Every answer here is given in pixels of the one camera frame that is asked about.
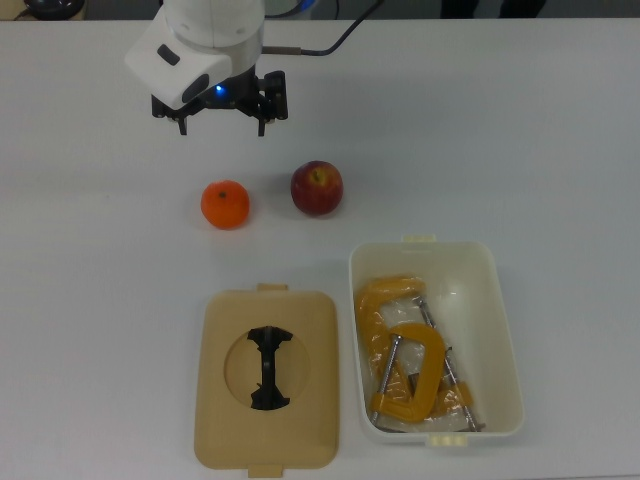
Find orange mandarin fruit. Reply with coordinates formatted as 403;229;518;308
200;178;251;231

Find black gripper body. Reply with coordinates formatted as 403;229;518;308
198;67;261;113

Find white plastic container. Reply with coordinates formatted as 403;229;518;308
348;234;525;447

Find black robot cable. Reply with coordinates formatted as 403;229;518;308
261;0;386;57

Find beige plastic lid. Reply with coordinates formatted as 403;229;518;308
193;283;342;479

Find large yellow C-clamp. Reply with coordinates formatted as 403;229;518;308
353;274;487;432

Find small yellow C-clamp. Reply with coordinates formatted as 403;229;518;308
368;322;445;426

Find red apple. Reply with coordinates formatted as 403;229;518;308
290;160;345;217

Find black round object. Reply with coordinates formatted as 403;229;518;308
22;0;85;21

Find black lid handle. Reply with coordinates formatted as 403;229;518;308
247;325;294;412

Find clear plastic bag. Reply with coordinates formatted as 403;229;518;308
355;273;477;432

